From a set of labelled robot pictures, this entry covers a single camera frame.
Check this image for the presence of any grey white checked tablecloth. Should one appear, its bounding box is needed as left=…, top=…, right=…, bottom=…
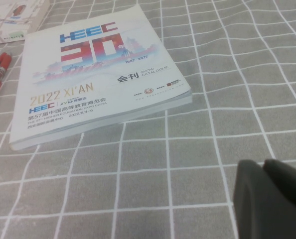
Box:
left=0, top=0, right=296, bottom=239

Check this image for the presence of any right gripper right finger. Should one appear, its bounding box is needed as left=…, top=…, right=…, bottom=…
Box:
left=262, top=159, right=296, bottom=214

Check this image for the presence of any street map cover book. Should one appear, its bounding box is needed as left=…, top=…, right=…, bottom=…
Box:
left=0, top=0, right=51, bottom=46

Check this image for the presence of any white HEEC show catalogue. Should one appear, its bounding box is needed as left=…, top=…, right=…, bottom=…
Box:
left=8, top=3, right=192, bottom=151

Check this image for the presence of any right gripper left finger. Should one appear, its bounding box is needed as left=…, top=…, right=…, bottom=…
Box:
left=233, top=159, right=296, bottom=239

